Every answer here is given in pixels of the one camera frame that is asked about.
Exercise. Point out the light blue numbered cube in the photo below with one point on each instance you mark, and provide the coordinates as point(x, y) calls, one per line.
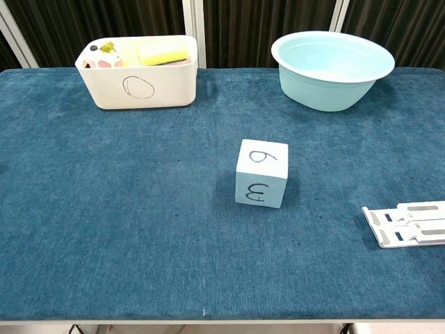
point(260, 174)

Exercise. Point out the white plastic storage box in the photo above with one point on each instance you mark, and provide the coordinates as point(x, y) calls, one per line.
point(167, 87)

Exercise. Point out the pink sponge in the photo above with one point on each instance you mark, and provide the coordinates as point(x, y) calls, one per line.
point(184, 61)

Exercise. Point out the light blue plastic basin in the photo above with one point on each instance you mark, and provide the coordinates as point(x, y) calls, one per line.
point(323, 94)

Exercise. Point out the blue table cloth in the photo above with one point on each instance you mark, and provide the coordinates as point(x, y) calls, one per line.
point(104, 208)

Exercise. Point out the yellow sponge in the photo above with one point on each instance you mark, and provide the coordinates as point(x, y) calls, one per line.
point(161, 55)

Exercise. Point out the black pleated curtain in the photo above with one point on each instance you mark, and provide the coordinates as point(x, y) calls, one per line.
point(104, 17)
point(5, 55)
point(400, 21)
point(260, 21)

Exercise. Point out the white folding stand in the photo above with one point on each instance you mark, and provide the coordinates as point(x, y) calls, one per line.
point(417, 229)

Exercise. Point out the white upright frame post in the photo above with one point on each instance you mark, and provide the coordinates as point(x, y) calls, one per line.
point(194, 21)

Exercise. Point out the white slanted frame post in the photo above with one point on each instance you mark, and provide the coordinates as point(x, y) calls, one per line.
point(339, 15)
point(16, 38)

